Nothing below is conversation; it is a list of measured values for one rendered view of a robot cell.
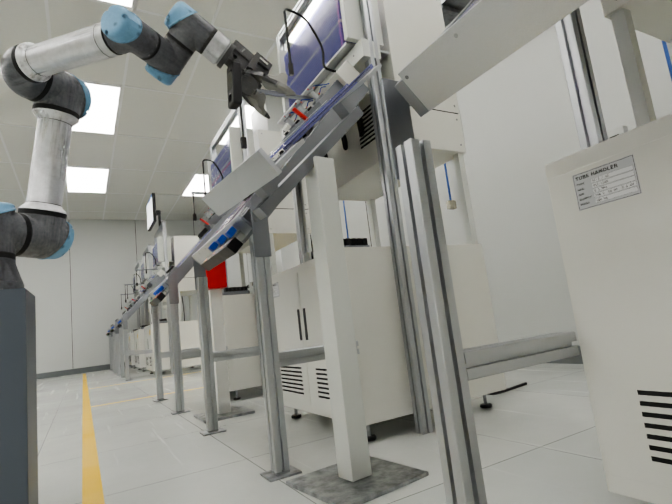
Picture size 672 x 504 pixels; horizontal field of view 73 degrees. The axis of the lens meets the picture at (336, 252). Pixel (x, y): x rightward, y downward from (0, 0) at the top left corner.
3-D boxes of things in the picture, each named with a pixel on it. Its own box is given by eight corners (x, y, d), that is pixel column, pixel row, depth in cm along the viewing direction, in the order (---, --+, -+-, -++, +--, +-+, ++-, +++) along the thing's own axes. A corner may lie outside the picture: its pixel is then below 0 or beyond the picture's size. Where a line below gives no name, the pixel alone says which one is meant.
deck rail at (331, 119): (258, 230, 133) (242, 216, 132) (256, 231, 135) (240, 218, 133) (369, 89, 165) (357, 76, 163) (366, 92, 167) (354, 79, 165)
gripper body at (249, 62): (275, 66, 123) (238, 34, 118) (262, 87, 119) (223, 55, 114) (262, 80, 129) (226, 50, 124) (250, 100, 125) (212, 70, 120)
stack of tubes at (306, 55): (343, 45, 167) (335, -20, 172) (289, 109, 211) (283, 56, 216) (371, 51, 174) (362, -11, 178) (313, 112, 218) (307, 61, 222)
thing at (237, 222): (256, 231, 135) (237, 216, 133) (205, 267, 192) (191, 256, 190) (258, 228, 136) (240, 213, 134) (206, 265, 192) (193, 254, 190)
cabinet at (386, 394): (364, 447, 136) (340, 247, 146) (278, 418, 196) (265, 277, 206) (509, 405, 169) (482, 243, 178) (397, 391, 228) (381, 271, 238)
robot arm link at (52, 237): (-7, 255, 120) (20, 59, 125) (45, 260, 134) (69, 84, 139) (24, 257, 116) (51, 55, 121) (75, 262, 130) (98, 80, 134)
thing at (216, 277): (204, 423, 205) (192, 255, 217) (193, 417, 225) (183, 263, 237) (255, 413, 217) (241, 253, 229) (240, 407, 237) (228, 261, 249)
